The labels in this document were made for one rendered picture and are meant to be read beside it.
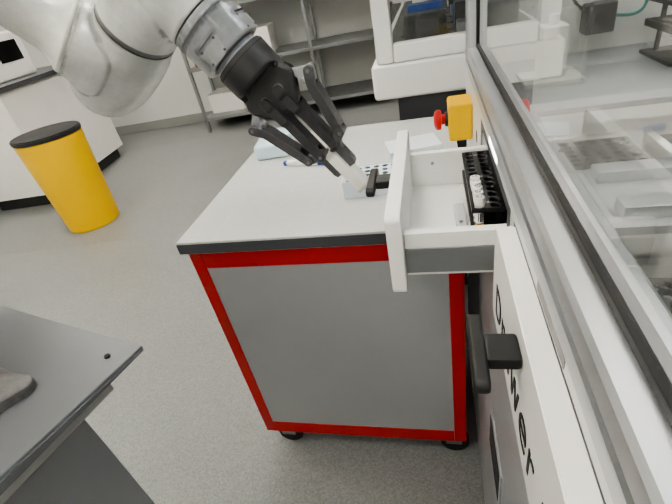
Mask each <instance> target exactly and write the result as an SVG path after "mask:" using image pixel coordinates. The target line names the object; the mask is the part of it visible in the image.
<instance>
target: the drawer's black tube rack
mask: <svg viewBox="0 0 672 504"><path fill-rule="evenodd" d="M474 156H476V159H477V164H478V168H479V172H480V175H479V176H480V177H481V180H482V185H483V189H484V193H485V197H486V201H485V203H487V206H488V213H484V225H490V224H507V209H506V205H505V202H504V199H503V196H502V193H501V189H500V186H499V183H498V180H497V176H496V173H495V170H494V167H493V163H492V160H491V157H490V154H489V150H483V151H475V154H474ZM462 178H463V184H464V191H465V197H466V203H467V210H468V216H469V222H470V226H473V225H475V222H474V216H473V214H472V212H471V206H470V200H469V195H468V189H467V183H466V178H468V177H465V171H464V170H462Z"/></svg>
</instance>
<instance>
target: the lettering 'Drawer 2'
mask: <svg viewBox="0 0 672 504"><path fill-rule="evenodd" d="M497 296H498V297H499V307H500V313H499V319H498V315H497ZM495 311H496V316H497V321H498V324H499V325H500V323H501V303H500V295H499V290H498V285H497V286H496V310H495ZM510 389H511V394H512V393H513V389H514V410H515V412H516V408H517V405H518V401H519V395H518V394H517V397H516V381H515V376H514V378H513V382H512V369H511V386H510ZM515 397H516V401H515ZM521 419H522V423H523V428H524V433H523V428H522V423H521ZM518 424H519V436H520V442H521V448H522V452H523V455H524V453H525V452H524V448H523V444H522V439H521V432H522V437H523V442H524V447H525V448H526V430H525V424H524V419H523V415H522V413H521V412H520V413H519V420H518ZM520 427H521V430H520ZM530 456H531V453H530V448H528V456H527V464H526V473H527V475H528V471H529V464H530V463H531V467H532V473H533V474H534V467H533V463H532V459H531V458H530Z"/></svg>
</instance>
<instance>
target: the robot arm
mask: <svg viewBox="0 0 672 504"><path fill-rule="evenodd" d="M0 26H1V27H3V28H5V29H6V30H8V31H10V32H11V33H13V34H15V35H16V36H18V37H20V38H21V39H23V40H25V41H26V42H28V43H30V44H31V45H33V46H34V47H36V48H37V49H38V50H40V51H41V52H42V53H43V54H44V55H45V56H46V57H47V59H48V60H49V62H50V64H51V65H52V67H53V69H54V71H55V72H57V73H59V74H61V75H62V76H63V77H65V78H66V79H67V80H68V81H69V84H70V87H71V89H72V91H73V93H74V94H75V96H76V97H77V98H78V100H79V101H80V102H81V103H82V104H83V105H84V106H85V107H86V108H87V109H89V110H90V111H92V112H94V113H96V114H99V115H102V116H106V117H121V116H125V115H128V114H130V113H132V112H134V111H136V110H137V109H138V108H140V107H141V106H142V105H143V104H144V103H145V102H146V101H147V100H148V99H149V98H150V97H151V95H152V94H153V93H154V91H155V90H156V89H157V87H158V86H159V84H160V83H161V81H162V79H163V78H164V76H165V74H166V72H167V70H168V67H169V65H170V62H171V58H172V55H173V53H174V51H175V49H176V48H177V47H178V48H179V50H180V51H181V52H182V53H184V54H185V55H187V56H188V57H189V58H190V59H191V60H192V61H193V62H194V63H195V64H196V65H197V66H198V67H199V68H200V69H201V70H202V71H203V72H204V73H205V74H206V75H207V76H208V77H210V78H214V77H216V76H218V75H219V74H221V75H220V79H221V82H222V83H223V84H224V85H225V86H226V87H227V88H228V89H229V90H230V91H231V92H232V93H233V94H234V95H235V96H236V97H237V98H239V99H240V100H242V101H243V102H244V103H245V105H246V106H247V109H248V111H249V113H250V114H252V122H251V127H250V128H249V129H248V133H249V134H250V135H251V136H255V137H259V138H262V139H265V140H266V141H268V142H269V143H271V144H273V145H274V146H276V147H277V148H279V149H280V150H282V151H284V152H285V153H287V154H288V155H290V156H292V157H293V158H295V159H296V160H298V161H299V162H301V163H303V164H304V165H306V166H308V167H310V166H312V164H315V163H318V162H320V163H322V164H323V165H324V166H325V167H326V168H327V169H328V170H329V171H330V172H331V173H332V174H333V175H334V176H336V177H339V176H341V175H342V176H343V177H344V178H345V179H346V180H347V181H348V182H349V183H350V184H351V185H352V186H353V187H354V188H355V189H356V190H357V191H358V192H359V193H361V192H362V191H363V190H365V189H366V186H367V182H368V178H369V177H368V176H367V175H366V174H365V173H364V172H363V171H362V170H361V169H360V168H359V167H358V166H357V165H356V164H355V162H356V159H357V158H356V155H355V154H354V153H353V152H352V151H351V150H350V149H349V148H348V147H347V146H346V145H345V144H344V143H343V141H342V138H343V136H344V134H345V131H346V129H347V127H346V125H345V123H344V121H343V119H342V118H341V116H340V114H339V113H338V111H337V109H336V107H335V106H334V104H333V102H332V101H331V99H330V97H329V95H328V94H327V92H326V90H325V89H324V87H323V85H322V83H321V82H320V80H319V77H318V72H317V67H316V64H315V63H314V62H309V63H308V64H307V65H302V66H297V67H294V66H293V65H292V64H291V63H288V62H285V61H284V60H282V59H281V58H280V56H279V55H278V54H277V53H276V52H275V51H274V50H273V49H272V48H271V47H270V46H269V45H268V44H267V42H266V41H265V40H264V39H263V38H262V37H261V36H258V35H256V36H254V34H255V32H256V29H257V24H256V22H255V21H254V20H253V19H252V18H251V17H250V16H249V15H248V14H247V13H246V12H245V11H244V9H243V8H242V7H241V6H240V5H239V4H238V3H237V2H236V1H235V0H0ZM297 77H298V78H299V79H300V81H301V82H302V83H303V84H306V86H307V89H308V91H309V92H310V94H311V96H312V97H313V99H314V101H315V102H316V104H317V106H318V107H319V109H320V111H321V112H322V114H323V116H324V117H325V119H326V121H327V122H328V124H329V125H328V124H327V123H326V122H325V121H324V120H323V119H322V118H321V117H320V116H319V115H318V114H317V113H316V112H315V111H314V110H313V109H312V108H311V107H310V106H309V105H308V103H307V101H306V100H305V98H304V97H303V96H302V95H301V94H300V89H299V84H298V79H297ZM295 115H298V116H299V117H300V118H301V119H302V120H303V121H304V122H305V123H306V124H307V125H308V126H309V127H310V128H311V130H312V131H313V132H314V133H315V134H316V135H317V136H318V137H319V138H320V139H321V140H322V141H323V142H324V143H325V144H326V145H327V146H328V147H329V148H330V150H329V148H328V147H327V148H326V147H325V146H324V145H323V144H322V143H321V142H320V141H319V140H318V139H317V138H316V137H315V136H314V135H313V134H312V133H311V132H310V131H309V130H308V129H307V128H306V127H305V126H304V125H303V124H302V123H301V122H300V121H299V120H298V119H297V118H296V117H295ZM263 118H266V119H271V120H275V121H276V122H277V123H278V124H279V125H280V126H281V127H283V128H285V129H286V130H287V131H288V132H289V133H290V134H291V135H292V136H293V137H294V138H295V139H296V140H297V141H298V142H299V143H298V142H297V141H295V140H294V139H292V138H291V137H289V136H287V135H286V134H284V133H283V132H281V131H280V130H278V129H277V128H275V127H273V126H271V125H269V124H268V123H267V121H266V120H264V119H263ZM328 151H329V152H328ZM36 388H37V382H36V381H35V380H34V378H33V377H32V376H31V375H27V374H15V373H12V372H10V371H8V370H5V369H3V368H1V367H0V414H1V413H3V412H4V411H5V410H7V409H8V408H9V407H11V406H12V405H14V404H16V403H17V402H19V401H21V400H22V399H24V398H26V397H27V396H29V395H30V394H31V393H33V392H34V390H35V389H36Z"/></svg>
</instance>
